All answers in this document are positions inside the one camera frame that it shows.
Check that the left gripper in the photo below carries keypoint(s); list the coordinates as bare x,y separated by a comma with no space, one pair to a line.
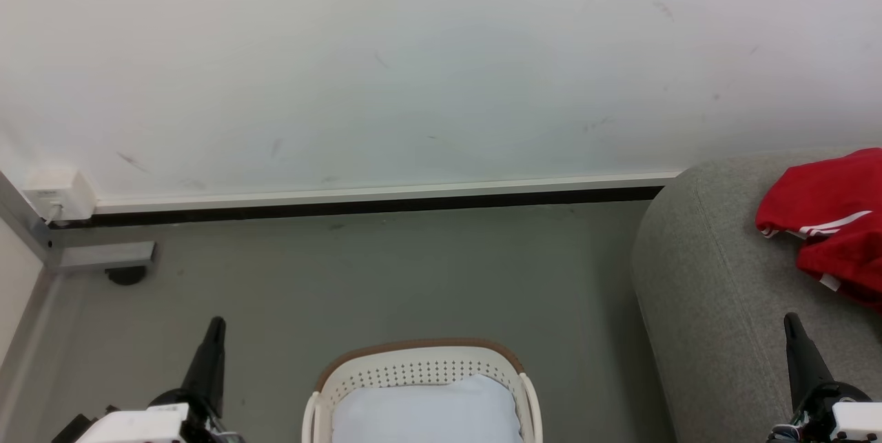
200,426

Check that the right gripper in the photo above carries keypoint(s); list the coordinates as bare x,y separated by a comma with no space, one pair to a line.
813,415

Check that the red garment with white stripes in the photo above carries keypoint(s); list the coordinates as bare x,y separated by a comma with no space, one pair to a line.
834,188

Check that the white laundry basket brown rim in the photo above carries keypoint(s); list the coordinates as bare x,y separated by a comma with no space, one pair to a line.
413,367

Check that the grey fabric sofa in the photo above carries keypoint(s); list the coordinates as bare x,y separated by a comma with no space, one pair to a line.
710,291

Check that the black caster wheel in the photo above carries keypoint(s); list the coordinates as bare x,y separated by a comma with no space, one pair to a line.
126,275

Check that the light blue cloth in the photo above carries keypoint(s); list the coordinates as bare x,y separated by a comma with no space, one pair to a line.
427,415

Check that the white power box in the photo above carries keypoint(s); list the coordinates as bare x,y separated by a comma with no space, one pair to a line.
58,188

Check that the white and black baseboard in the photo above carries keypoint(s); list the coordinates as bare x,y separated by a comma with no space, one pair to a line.
386,198

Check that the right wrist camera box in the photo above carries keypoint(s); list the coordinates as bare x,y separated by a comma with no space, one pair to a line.
858,422

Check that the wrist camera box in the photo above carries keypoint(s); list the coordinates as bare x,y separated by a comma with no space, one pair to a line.
858,422
131,426

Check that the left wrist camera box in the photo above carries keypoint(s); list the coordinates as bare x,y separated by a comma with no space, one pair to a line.
131,426

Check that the grey metal partition frame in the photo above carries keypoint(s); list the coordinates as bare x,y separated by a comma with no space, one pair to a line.
103,257

